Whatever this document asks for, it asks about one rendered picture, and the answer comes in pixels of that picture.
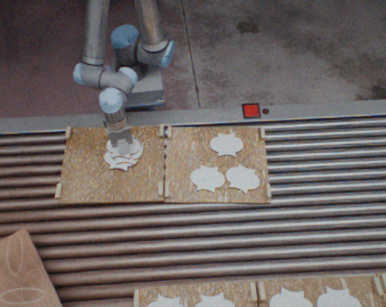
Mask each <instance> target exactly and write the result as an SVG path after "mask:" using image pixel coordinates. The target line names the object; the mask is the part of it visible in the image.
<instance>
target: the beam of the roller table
mask: <svg viewBox="0 0 386 307"><path fill-rule="evenodd" d="M260 108H261V118H254V119H244V118H243V114H242V107H233V108H206V109H192V110H166V111H139V112H126V113H125V115H127V117H128V122H129V126H159V125H163V126H165V129H168V126H172V127H200V126H238V125H251V124H264V123H278V122H316V121H329V120H343V119H356V118H382V117H386V99H380V100H367V101H353V102H326V103H300V104H285V105H272V106H260ZM263 109H267V110H269V113H268V114H263V113H262V110H263ZM103 118H104V114H73V115H59V116H45V117H32V118H21V117H18V118H0V137H5V136H18V135H44V134H65V133H66V129H67V126H70V127H71V128H79V127H104V123H103Z"/></svg>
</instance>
